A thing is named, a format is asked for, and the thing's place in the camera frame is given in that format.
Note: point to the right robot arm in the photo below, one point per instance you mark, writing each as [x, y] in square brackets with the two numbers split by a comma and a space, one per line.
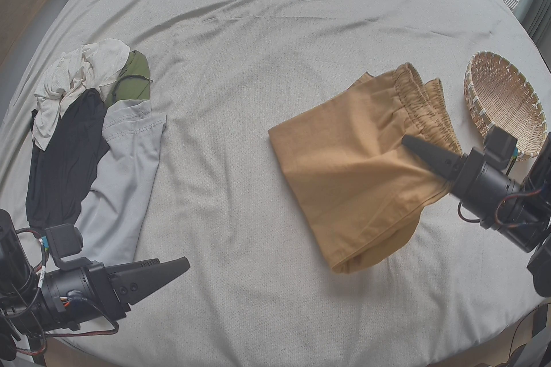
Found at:
[536, 219]

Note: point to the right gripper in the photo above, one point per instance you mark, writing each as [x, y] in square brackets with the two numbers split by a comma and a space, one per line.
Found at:
[482, 189]

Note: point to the round woven basket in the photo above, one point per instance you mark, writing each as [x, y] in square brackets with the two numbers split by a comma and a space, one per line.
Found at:
[503, 98]

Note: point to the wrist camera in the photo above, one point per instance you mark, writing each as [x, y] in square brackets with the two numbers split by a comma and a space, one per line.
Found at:
[64, 242]
[499, 146]

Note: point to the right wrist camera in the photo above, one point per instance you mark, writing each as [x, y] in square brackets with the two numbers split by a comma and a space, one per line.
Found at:
[499, 146]

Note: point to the white garment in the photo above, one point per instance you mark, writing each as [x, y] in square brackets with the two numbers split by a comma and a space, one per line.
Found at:
[99, 60]

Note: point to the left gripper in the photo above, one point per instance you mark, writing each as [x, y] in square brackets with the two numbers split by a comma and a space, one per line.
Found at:
[81, 292]

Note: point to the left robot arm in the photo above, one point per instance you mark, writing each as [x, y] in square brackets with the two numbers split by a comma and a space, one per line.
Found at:
[13, 262]

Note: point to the pale grey garment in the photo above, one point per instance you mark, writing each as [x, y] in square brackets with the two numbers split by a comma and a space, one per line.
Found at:
[125, 184]

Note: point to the green garment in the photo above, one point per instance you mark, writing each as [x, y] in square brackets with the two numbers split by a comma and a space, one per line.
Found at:
[135, 77]

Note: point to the black garment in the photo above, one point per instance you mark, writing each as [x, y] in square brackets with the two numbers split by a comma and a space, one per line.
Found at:
[64, 163]

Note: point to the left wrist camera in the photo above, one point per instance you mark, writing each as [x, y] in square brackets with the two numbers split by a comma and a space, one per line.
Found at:
[64, 242]

